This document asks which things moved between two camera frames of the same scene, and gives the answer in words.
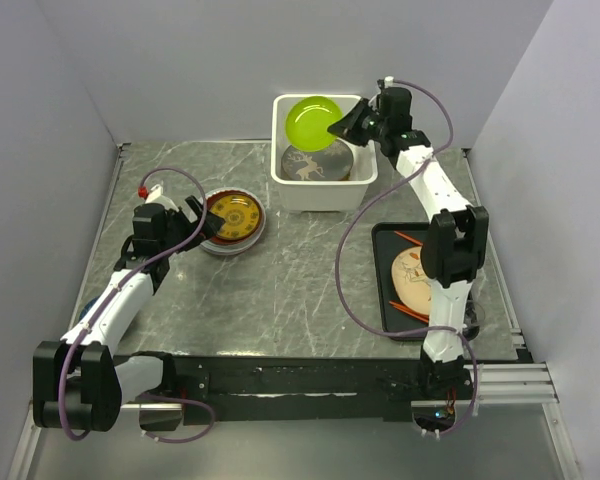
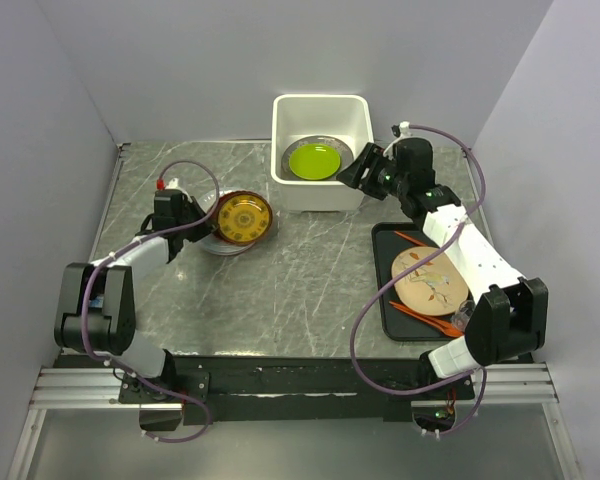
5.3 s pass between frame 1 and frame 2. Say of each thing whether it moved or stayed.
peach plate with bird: stayed
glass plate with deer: stayed
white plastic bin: stayed
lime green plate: moved
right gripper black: moved
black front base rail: stayed
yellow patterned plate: stayed
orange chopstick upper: stayed
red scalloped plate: moved
